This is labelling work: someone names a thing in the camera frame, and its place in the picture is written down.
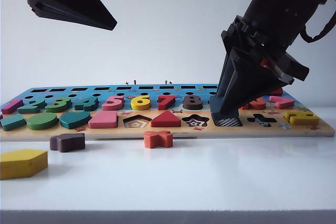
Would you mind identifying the dark green number four piece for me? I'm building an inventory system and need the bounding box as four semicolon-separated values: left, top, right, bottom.
74;97;99;112

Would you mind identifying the purple star shape piece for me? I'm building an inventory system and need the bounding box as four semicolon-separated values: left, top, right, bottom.
49;132;86;153

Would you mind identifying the pink angled sign piece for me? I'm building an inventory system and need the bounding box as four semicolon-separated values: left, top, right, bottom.
268;95;295;110

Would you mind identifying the wooden number shape puzzle board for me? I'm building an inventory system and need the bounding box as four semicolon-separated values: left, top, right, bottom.
0;83;336;142

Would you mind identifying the orange number ten piece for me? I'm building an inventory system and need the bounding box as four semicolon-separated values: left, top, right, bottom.
239;96;267;110

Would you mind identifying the yellow plus sign piece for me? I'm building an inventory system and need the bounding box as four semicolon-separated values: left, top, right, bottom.
284;110;322;126

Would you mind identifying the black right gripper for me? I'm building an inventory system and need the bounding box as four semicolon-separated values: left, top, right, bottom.
215;0;329;113

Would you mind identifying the red number seven piece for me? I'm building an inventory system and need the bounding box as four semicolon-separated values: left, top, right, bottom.
157;94;177;111

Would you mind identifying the black braided cable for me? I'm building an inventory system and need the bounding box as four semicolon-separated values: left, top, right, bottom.
301;15;336;44

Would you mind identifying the yellow pentagon shape piece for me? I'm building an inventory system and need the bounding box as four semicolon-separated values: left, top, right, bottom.
0;148;49;181

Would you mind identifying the dark blue square block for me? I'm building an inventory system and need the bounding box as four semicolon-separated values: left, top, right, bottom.
209;94;240;121

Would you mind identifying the pink number five piece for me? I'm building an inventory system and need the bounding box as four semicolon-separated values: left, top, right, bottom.
102;95;125;111

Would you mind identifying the teal heart shape piece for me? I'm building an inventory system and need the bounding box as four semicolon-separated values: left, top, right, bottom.
59;111;91;130

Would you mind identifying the teal rectangle shape piece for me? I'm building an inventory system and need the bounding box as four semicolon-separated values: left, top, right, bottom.
0;114;27;132

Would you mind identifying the teal number two piece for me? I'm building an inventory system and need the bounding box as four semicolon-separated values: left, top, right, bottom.
18;98;48;114

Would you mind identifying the red triangle shape piece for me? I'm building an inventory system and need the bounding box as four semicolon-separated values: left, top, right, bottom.
150;110;182;128

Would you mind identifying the orange cross shape piece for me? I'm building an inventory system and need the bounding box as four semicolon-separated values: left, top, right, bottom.
143;130;174;150

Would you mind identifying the green number three piece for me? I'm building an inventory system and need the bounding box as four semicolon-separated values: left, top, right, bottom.
46;97;74;113

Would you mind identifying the pink trapezoid shape piece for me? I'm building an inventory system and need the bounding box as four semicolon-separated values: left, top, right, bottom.
88;110;119;130

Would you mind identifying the brown number eight piece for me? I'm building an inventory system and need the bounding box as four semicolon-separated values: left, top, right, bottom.
182;94;204;111

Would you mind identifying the yellow number six piece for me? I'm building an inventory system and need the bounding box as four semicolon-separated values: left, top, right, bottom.
131;94;152;111

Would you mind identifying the green oval shape piece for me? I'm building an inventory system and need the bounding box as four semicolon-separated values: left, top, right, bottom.
26;112;59;131

